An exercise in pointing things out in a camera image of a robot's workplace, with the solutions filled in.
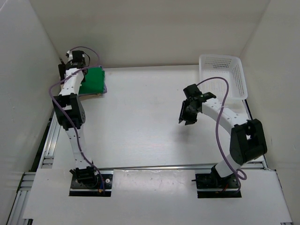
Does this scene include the front aluminium table rail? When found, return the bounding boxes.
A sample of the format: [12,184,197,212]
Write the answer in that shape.
[99,161,267,171]

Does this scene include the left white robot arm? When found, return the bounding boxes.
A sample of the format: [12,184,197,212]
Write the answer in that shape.
[52,50,97,183]

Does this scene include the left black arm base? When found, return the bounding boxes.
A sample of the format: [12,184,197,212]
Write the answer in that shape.
[69,170,113,197]

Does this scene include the aluminium frame rail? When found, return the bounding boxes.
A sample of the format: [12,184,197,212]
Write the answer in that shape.
[7,113,60,225]

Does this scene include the green t shirt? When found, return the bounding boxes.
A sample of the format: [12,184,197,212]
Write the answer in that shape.
[79,67,103,95]

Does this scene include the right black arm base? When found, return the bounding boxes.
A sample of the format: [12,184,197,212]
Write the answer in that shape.
[191,173,242,199]

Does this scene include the white plastic basket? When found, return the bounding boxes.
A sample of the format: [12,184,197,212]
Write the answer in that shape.
[199,54,248,101]

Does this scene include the purple t shirt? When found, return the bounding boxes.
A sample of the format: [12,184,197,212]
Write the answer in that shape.
[100,66,107,94]

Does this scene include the beige t shirt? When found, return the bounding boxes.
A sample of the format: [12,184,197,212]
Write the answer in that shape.
[79,93,103,98]

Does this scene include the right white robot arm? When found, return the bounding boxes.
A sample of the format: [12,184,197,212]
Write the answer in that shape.
[179,84,267,179]

